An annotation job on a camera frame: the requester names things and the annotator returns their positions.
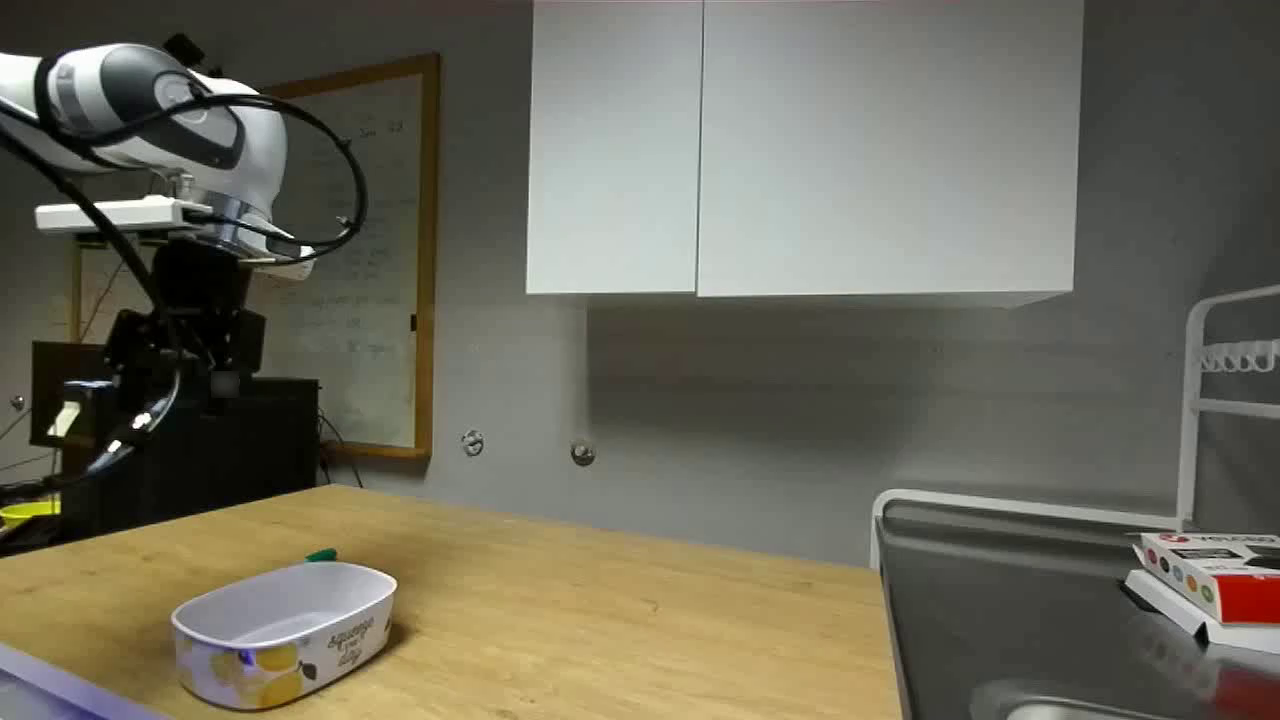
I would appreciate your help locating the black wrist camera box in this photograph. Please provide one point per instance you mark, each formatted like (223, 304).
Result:
(77, 405)

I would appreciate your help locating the red and white box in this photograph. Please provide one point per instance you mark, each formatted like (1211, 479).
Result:
(1234, 581)

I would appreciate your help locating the black cabinet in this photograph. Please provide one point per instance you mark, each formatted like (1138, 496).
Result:
(240, 444)

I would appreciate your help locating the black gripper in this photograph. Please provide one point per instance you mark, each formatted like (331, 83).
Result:
(184, 343)

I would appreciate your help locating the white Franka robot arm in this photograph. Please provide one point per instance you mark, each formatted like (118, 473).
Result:
(123, 101)

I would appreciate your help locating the white lunchbox with lemon print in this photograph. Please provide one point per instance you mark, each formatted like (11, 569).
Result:
(285, 644)

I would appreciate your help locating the pale purple flat panel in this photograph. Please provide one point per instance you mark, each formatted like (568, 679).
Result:
(55, 692)

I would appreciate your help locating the whiteboard with wooden frame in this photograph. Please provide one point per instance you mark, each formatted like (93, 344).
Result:
(367, 293)

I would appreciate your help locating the stainless steel sink counter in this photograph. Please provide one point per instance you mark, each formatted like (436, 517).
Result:
(1012, 614)

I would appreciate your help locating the round wall socket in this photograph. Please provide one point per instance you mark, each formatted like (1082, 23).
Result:
(473, 443)
(580, 453)

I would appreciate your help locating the white wall cabinet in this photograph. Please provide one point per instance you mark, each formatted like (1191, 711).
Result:
(802, 144)

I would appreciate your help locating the grey marker with green cap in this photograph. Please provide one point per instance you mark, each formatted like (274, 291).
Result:
(320, 552)

